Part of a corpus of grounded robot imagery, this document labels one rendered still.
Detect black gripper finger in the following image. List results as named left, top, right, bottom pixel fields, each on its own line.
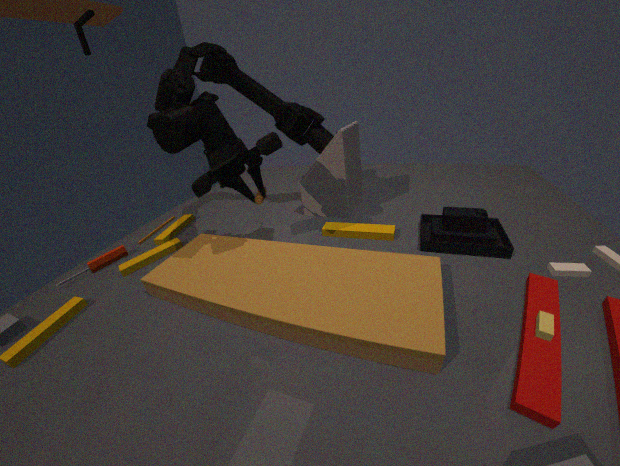
left=247, top=157, right=266, bottom=198
left=220, top=175, right=255, bottom=203

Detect red flat bar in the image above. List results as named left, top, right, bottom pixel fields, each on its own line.
left=510, top=272, right=562, bottom=429
left=602, top=296, right=620, bottom=421

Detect red-handled awl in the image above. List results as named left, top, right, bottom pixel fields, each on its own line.
left=56, top=245, right=128, bottom=286

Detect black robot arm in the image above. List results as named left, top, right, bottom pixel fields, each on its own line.
left=147, top=42, right=334, bottom=185

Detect yellow flat bar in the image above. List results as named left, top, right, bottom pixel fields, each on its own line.
left=154, top=214, right=194, bottom=245
left=0, top=297, right=88, bottom=368
left=322, top=222, right=395, bottom=241
left=119, top=238, right=183, bottom=277

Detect tan wooden floor panel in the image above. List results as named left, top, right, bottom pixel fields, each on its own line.
left=140, top=234, right=446, bottom=374

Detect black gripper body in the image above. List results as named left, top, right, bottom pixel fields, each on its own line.
left=192, top=123, right=283, bottom=198

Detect beige flat bar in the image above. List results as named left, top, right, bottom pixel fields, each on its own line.
left=592, top=245, right=620, bottom=271
left=547, top=262, right=592, bottom=277

